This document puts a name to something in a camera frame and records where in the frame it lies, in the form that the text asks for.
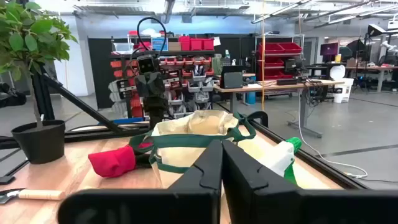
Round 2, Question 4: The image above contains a black corner bracket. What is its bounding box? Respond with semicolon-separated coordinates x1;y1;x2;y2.
248;111;269;128

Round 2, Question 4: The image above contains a blue printed box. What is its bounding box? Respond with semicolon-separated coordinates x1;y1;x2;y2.
151;37;169;52

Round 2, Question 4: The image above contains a white green spray bottle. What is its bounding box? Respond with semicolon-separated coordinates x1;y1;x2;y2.
245;136;303;187

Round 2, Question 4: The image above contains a tall red storage bin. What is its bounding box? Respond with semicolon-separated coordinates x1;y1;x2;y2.
178;36;192;52

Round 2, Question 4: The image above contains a black partition panel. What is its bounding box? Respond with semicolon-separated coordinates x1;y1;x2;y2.
88;33;259;110

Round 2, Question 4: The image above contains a white floor cable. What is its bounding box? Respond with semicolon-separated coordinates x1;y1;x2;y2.
297;89;369;180

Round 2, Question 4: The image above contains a parts bin storage rack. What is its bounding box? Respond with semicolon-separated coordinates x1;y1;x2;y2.
108;34;217;121

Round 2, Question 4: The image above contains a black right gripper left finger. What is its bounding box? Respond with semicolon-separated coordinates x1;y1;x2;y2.
57;139;224;224

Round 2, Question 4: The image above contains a light wooden side board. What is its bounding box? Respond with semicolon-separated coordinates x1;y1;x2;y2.
67;123;150;133

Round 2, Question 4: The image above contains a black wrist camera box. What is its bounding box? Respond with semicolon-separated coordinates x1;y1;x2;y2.
136;55;157;75

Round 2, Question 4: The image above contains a clear plastic box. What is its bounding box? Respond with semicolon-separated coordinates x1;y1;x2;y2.
113;42;135;54

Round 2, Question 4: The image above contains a black aluminium rig frame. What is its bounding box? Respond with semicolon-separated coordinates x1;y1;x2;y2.
0;67;371;190

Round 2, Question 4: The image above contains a black studio softbox light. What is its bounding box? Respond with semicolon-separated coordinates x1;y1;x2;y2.
366;24;390;39

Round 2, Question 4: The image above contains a potted green plant black pot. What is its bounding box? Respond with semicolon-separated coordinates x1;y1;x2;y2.
0;0;78;165

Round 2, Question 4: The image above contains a black flat desk device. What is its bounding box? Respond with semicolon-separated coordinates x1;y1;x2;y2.
275;78;299;86

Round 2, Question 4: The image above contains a red black gardening glove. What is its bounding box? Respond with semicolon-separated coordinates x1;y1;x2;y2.
88;141;155;179

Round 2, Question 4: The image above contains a purple screen monitor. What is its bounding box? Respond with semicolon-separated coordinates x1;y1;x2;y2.
320;42;340;63

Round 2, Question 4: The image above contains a wooden-handled metal trowel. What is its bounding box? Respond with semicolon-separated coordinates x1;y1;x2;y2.
0;187;67;205

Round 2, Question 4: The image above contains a wooden top workshop desk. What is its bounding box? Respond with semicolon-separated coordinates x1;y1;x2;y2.
213;79;345;139

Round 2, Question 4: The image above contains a white trash can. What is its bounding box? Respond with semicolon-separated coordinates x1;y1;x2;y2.
328;64;355;104

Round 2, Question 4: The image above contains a blue flat object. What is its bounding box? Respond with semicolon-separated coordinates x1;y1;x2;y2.
99;117;144;125

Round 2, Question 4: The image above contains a black bulky equipment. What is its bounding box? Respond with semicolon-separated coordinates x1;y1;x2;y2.
0;82;28;109

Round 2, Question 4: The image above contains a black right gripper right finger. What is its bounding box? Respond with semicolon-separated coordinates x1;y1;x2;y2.
222;139;398;224

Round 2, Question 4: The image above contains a wooden desk with grey legs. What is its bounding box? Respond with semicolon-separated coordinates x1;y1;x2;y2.
345;63;398;93

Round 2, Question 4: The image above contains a black desktop robot equipment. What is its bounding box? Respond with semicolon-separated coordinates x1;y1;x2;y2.
284;57;308;77

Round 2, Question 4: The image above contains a red tray shelf rack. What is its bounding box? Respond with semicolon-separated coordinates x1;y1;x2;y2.
256;42;303;81

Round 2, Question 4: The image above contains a black grey case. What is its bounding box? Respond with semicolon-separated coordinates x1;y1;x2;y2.
220;65;245;90

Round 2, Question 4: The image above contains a cream green-trimmed gardening bag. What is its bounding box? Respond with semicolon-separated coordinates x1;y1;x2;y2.
129;110;257;189

